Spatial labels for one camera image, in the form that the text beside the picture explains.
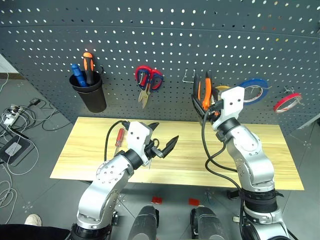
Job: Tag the dark grey perforated pegboard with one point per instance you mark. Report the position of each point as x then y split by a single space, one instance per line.
162 37

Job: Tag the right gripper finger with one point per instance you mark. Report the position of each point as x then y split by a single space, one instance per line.
212 82
195 92

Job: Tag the small black peg hook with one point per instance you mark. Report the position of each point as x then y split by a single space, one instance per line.
102 68

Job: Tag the black cup holder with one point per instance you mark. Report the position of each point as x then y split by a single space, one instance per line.
92 100

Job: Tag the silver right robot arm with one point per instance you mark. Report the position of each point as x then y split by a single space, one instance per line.
252 160

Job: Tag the yellow tape roll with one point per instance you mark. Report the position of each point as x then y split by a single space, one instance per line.
222 87

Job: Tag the silver double peg hook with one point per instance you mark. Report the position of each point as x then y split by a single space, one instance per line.
185 75

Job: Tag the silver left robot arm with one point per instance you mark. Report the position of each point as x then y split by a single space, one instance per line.
105 185

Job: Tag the dark rounded grey shape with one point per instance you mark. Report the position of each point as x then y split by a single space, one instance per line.
145 222
207 222

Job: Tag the blue tape roll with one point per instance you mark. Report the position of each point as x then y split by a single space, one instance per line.
250 82

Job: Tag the black flat box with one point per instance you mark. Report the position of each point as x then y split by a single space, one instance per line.
15 150

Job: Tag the black table foot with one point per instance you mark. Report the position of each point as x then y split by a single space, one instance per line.
233 195

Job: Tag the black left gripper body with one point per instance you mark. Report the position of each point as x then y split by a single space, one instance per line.
152 150

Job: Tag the black clothed person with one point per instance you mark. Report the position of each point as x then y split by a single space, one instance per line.
30 232

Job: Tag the white power strip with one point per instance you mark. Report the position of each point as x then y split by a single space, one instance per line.
8 120

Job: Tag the black power adapter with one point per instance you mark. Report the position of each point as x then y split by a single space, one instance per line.
35 101

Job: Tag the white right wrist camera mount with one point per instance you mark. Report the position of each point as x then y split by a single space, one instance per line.
232 100

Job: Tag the white shoe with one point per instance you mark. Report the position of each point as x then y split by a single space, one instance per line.
33 220

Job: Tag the red floor marker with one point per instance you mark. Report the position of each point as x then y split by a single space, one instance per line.
193 201
157 200

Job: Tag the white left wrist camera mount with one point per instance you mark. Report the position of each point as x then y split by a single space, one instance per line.
137 137

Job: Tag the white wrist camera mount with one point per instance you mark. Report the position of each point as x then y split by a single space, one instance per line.
232 100
137 137

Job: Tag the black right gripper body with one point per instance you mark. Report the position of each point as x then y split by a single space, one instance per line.
215 98

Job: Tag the red tape roll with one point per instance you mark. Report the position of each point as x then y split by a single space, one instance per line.
287 98

